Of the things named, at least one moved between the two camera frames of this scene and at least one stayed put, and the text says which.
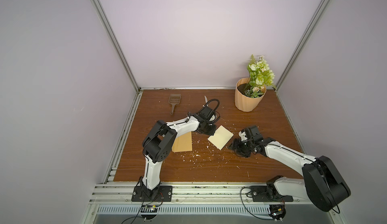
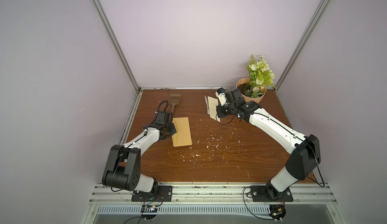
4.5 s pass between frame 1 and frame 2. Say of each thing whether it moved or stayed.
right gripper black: moved
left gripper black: moved
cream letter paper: moved
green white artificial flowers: stayed
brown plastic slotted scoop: stayed
